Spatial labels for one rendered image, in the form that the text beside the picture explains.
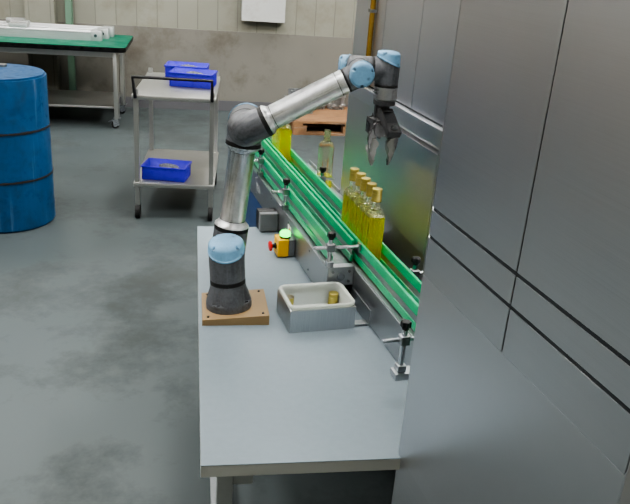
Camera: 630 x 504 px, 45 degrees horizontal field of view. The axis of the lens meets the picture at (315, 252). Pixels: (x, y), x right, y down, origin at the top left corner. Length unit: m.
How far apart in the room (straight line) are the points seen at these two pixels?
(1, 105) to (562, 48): 4.19
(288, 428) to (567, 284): 0.98
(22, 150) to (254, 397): 3.38
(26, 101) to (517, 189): 4.12
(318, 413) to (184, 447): 1.20
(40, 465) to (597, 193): 2.45
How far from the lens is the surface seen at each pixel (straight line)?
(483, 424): 1.53
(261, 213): 3.19
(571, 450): 1.30
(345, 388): 2.17
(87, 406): 3.44
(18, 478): 3.11
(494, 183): 1.42
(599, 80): 1.18
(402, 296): 2.28
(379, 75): 2.43
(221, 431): 1.97
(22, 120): 5.14
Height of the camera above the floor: 1.91
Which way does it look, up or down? 22 degrees down
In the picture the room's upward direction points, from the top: 4 degrees clockwise
